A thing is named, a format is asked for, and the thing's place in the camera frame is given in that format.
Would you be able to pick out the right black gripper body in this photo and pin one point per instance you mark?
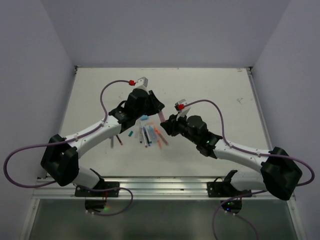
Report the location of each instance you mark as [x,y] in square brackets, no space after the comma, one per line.
[183,130]

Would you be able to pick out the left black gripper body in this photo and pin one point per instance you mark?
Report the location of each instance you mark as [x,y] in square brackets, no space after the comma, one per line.
[146,110]

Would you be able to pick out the pink highlighter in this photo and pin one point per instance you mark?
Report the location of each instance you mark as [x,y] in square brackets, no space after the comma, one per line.
[161,117]

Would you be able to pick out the light blue highlighter cap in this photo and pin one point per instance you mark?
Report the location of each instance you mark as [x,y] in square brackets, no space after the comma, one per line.
[144,117]

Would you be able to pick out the orange pen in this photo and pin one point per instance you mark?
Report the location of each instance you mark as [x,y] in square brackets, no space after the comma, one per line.
[158,140]

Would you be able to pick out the light blue highlighter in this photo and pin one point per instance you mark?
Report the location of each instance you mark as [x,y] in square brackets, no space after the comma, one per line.
[152,133]

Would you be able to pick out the green capped marker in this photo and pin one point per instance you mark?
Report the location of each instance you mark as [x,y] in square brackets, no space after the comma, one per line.
[148,135]

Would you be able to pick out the white blue-tipped marker pen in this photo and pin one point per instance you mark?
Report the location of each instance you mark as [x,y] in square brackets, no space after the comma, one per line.
[140,133]

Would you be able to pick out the blue pen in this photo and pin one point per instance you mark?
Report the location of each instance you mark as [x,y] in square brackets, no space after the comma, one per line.
[146,136]

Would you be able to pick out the pink capped marker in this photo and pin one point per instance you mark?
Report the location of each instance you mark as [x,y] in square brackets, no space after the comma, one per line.
[144,138]

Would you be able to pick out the red pen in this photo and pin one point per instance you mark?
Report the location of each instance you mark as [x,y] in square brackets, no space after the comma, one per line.
[119,140]

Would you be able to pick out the purple highlighter pen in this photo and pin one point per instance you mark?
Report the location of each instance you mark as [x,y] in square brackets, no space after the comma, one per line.
[112,142]

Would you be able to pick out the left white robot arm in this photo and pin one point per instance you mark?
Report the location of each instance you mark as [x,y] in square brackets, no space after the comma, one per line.
[61,156]

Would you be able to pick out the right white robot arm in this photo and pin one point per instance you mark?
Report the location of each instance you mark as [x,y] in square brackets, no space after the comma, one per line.
[272,170]

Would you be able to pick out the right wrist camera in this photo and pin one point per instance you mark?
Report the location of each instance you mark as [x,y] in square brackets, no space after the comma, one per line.
[181,108]

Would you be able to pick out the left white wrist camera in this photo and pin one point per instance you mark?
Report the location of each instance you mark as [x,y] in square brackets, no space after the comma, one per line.
[142,83]

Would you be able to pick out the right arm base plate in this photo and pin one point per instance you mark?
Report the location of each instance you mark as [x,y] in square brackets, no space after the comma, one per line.
[221,189]

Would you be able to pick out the aluminium rail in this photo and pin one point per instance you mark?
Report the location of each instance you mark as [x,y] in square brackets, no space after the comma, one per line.
[141,188]

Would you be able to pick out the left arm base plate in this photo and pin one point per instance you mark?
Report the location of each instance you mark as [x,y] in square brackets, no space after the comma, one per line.
[107,189]

